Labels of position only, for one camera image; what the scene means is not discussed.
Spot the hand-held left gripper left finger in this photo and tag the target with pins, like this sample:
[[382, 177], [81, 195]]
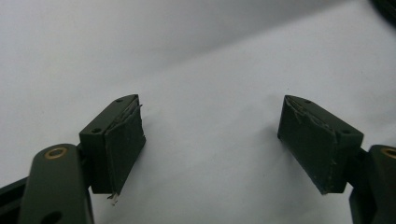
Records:
[[118, 149]]

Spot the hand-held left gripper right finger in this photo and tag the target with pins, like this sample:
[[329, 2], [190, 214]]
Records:
[[317, 146]]

